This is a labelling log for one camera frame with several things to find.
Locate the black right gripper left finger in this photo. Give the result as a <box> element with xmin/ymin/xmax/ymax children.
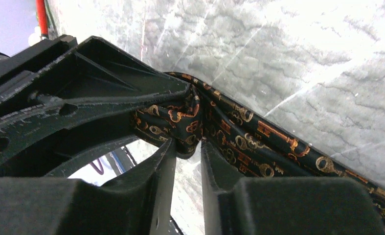
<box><xmin>0</xmin><ymin>139</ymin><xmax>176</xmax><ymax>235</ymax></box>

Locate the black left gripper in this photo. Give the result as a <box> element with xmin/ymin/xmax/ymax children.
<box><xmin>0</xmin><ymin>35</ymin><xmax>189</xmax><ymax>175</ymax></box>

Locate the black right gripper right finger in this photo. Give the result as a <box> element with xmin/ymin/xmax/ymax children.
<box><xmin>201</xmin><ymin>141</ymin><xmax>385</xmax><ymax>235</ymax></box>

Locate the black orange key-pattern tie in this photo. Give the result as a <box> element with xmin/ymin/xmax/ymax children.
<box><xmin>132</xmin><ymin>72</ymin><xmax>385</xmax><ymax>225</ymax></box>

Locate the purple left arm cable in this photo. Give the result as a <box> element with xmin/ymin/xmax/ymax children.
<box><xmin>88</xmin><ymin>158</ymin><xmax>105</xmax><ymax>176</ymax></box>

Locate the red handled wrench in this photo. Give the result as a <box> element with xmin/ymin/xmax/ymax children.
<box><xmin>35</xmin><ymin>0</ymin><xmax>49</xmax><ymax>40</ymax></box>

